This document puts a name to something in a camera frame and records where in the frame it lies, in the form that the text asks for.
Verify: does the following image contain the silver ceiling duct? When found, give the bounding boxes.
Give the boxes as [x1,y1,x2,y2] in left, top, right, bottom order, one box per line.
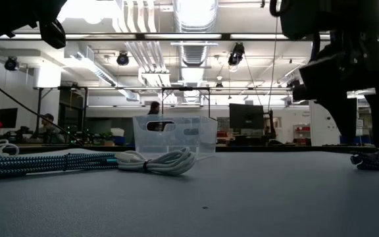
[172,0,219,103]

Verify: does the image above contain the black monitor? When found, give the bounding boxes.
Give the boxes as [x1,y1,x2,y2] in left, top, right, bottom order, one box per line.
[228,103,265,130]
[0,107,18,129]

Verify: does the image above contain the black ceiling spotlight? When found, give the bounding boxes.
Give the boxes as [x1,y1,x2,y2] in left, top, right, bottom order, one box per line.
[116,51,130,66]
[4,56,20,72]
[227,41,245,66]

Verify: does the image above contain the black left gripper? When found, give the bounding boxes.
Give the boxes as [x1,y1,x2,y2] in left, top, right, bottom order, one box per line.
[0,0,68,62]

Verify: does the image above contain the thin black feed cable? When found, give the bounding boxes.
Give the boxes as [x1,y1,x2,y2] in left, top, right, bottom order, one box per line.
[0,70,84,146]

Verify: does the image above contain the black neighbouring rig frame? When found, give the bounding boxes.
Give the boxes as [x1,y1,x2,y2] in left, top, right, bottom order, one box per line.
[161,86,212,119]
[33,86,89,145]

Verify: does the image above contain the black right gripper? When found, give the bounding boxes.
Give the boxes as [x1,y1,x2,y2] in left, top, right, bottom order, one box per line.
[291,49,379,149]

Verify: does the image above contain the grey-blue table mat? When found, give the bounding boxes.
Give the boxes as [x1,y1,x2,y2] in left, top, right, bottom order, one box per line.
[0,147,379,237]

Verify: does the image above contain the overhead LED light bar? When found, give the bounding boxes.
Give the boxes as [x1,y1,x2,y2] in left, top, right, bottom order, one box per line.
[0,32,379,42]

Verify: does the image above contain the clear plastic bin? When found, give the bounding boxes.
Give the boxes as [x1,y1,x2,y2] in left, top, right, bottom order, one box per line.
[132,115,218,158]

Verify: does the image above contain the red shelf bins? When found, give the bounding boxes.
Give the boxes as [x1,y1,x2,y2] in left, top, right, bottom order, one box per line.
[293,124,311,145]

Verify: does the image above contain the white ceiling pipes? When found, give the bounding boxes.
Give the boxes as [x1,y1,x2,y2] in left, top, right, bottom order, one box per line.
[112,0,172,88]

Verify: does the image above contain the green toothbrush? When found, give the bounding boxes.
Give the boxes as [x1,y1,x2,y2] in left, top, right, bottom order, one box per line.
[0,151,120,178]

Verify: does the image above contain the purple object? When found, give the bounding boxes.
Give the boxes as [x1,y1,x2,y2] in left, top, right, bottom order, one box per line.
[350,147,379,171]

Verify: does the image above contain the person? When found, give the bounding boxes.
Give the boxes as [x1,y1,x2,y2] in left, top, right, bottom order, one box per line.
[147,101,161,132]
[38,113,64,145]

